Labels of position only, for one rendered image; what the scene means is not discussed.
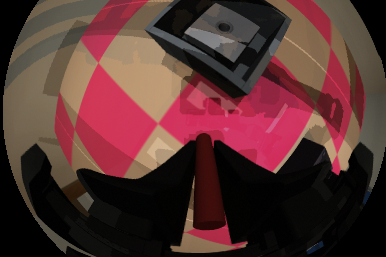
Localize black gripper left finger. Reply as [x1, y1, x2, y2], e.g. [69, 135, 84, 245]
[76, 141, 196, 246]

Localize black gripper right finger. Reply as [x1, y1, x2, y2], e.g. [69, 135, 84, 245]
[213, 140, 331, 245]

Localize dark red peg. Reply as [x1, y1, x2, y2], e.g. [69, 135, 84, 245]
[193, 133, 226, 230]

